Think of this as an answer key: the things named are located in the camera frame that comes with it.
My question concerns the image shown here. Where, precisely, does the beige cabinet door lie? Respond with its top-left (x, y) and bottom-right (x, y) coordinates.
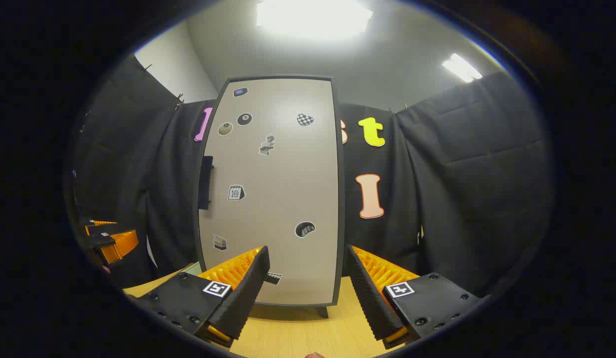
top-left (196, 76), bottom-right (343, 306)

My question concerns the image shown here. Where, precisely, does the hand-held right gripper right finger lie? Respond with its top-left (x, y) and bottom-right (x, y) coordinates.
top-left (347, 245), bottom-right (490, 350)

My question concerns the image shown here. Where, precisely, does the large ceiling light panel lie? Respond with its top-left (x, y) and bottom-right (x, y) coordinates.
top-left (257, 0), bottom-right (374, 40)

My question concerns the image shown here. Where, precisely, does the small ceiling light panel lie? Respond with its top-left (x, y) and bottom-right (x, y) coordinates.
top-left (441, 53), bottom-right (483, 84)

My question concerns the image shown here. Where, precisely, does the grey cabinet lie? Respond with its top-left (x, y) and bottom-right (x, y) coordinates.
top-left (195, 75), bottom-right (346, 320)

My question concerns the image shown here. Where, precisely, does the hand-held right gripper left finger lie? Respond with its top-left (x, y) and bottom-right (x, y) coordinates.
top-left (126, 245), bottom-right (271, 349)

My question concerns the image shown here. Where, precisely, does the black backdrop cloth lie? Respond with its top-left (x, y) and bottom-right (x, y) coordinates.
top-left (72, 55), bottom-right (554, 299)

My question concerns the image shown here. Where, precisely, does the black cabinet door handle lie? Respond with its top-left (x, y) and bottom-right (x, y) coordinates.
top-left (198, 156), bottom-right (214, 210)

